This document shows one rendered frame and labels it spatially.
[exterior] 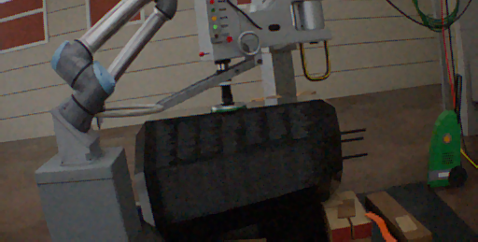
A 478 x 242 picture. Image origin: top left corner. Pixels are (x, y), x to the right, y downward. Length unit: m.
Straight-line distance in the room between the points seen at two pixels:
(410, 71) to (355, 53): 1.33
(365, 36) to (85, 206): 8.12
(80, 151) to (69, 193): 0.20
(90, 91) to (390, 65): 8.22
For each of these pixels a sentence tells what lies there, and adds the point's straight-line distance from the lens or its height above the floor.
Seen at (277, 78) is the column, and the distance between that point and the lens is 3.79.
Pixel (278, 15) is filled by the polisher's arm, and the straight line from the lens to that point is 3.07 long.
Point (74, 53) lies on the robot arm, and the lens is 2.17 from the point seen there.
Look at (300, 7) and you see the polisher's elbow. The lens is 3.23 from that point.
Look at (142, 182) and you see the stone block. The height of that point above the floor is 0.55.
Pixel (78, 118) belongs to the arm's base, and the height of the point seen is 1.05.
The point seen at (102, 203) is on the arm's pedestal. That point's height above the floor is 0.68.
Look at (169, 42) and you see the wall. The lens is 9.14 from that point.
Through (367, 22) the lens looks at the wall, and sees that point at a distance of 9.66.
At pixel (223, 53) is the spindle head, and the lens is 2.89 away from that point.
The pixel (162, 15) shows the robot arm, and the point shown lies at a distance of 2.40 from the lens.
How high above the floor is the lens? 1.27
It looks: 8 degrees down
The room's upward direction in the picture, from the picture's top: 7 degrees counter-clockwise
